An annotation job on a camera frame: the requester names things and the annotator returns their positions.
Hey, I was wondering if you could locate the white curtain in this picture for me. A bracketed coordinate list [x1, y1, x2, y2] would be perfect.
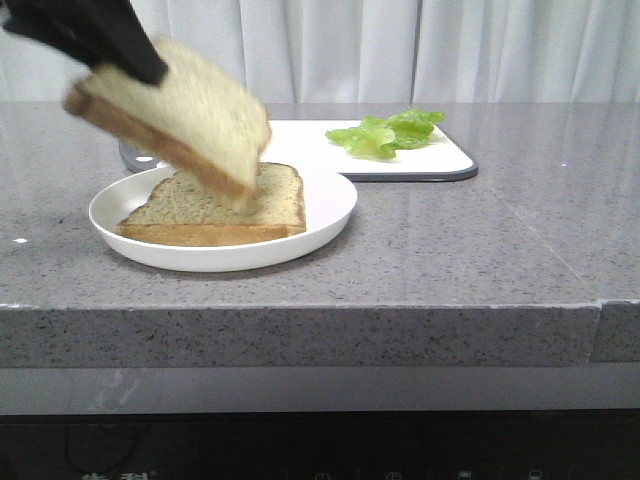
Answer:
[0, 0, 640, 105]

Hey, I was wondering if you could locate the green lettuce leaf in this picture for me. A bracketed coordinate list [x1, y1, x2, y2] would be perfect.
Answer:
[325, 109, 446, 161]

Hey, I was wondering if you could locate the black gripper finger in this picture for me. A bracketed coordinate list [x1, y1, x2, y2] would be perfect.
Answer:
[2, 1, 168, 85]

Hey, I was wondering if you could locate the black appliance panel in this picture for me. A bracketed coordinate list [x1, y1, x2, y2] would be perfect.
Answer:
[1, 410, 639, 479]

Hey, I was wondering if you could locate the white round plate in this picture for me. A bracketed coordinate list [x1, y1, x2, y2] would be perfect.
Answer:
[89, 166, 357, 273]

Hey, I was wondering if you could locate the bread slice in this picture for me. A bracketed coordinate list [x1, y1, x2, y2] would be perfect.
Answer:
[64, 37, 271, 211]
[115, 162, 306, 247]

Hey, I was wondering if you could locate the white cutting board grey rim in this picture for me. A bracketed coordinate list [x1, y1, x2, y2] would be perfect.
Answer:
[118, 119, 479, 184]

